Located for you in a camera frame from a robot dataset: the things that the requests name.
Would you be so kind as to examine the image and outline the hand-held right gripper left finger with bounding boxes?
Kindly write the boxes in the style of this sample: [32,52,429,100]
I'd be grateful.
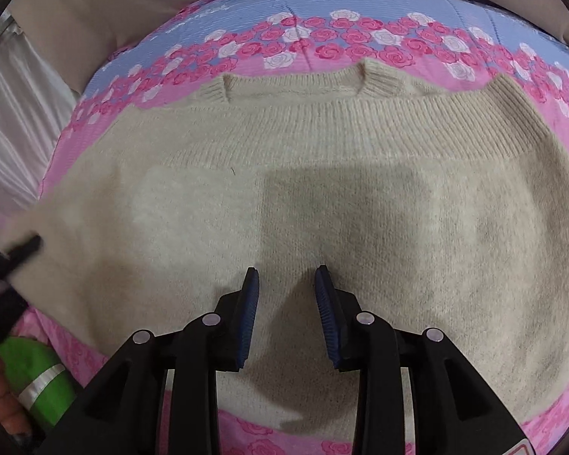
[52,266,261,455]

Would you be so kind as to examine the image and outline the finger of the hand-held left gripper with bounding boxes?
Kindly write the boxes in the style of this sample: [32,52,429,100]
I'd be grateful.
[0,234,44,271]

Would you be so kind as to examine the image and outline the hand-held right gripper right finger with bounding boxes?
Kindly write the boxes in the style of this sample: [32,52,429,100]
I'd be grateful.
[314,263,539,455]

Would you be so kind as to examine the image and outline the beige sweater with black hearts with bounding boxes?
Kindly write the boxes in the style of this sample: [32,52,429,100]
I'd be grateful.
[0,59,569,442]

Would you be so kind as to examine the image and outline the person's left hand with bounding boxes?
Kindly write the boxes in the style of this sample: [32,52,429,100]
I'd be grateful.
[0,345,33,438]

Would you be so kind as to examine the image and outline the green garment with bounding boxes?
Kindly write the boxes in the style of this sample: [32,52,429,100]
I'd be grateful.
[0,336,77,433]

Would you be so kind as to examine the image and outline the white satin curtain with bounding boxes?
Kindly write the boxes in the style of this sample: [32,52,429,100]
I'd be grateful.
[0,14,83,204]

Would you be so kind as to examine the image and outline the pink floral bedsheet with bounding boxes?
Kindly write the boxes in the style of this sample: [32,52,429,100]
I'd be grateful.
[40,0,569,455]

